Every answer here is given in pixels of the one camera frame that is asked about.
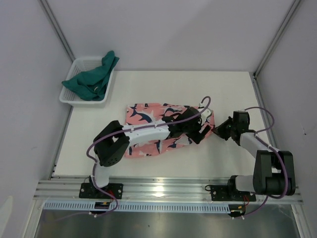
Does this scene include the pink shark print shorts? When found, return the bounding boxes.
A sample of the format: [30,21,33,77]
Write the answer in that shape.
[123,102,216,159]

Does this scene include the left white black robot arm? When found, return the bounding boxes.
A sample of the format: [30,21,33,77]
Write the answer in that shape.
[86,107,213,198]

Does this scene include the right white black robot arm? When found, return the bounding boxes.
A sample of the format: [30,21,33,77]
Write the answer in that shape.
[212,111,296,200]

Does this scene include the green shorts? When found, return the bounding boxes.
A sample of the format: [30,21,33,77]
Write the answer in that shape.
[62,51,119,101]

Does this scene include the white plastic basket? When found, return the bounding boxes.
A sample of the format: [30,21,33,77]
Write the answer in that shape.
[59,56,114,108]

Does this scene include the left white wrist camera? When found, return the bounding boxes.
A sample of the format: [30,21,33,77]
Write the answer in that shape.
[198,103,213,123]

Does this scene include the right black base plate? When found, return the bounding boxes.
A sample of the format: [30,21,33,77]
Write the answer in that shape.
[205,184,256,202]

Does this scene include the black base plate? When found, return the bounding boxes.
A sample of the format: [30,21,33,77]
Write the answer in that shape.
[78,182,124,199]
[205,184,256,202]

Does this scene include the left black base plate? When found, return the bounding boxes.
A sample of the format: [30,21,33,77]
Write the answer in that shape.
[78,182,124,199]

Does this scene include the right aluminium frame post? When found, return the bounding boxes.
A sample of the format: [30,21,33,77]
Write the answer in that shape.
[253,0,304,79]

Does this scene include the aluminium frame post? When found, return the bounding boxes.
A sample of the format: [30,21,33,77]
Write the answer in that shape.
[38,0,76,62]
[253,0,304,79]

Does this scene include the white perforated cable tray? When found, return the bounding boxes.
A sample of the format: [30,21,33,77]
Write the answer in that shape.
[43,200,230,214]

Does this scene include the aluminium mounting rail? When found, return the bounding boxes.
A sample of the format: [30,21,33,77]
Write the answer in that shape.
[33,177,304,205]

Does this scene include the left aluminium frame post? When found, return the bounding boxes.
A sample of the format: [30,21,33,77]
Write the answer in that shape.
[38,0,76,62]

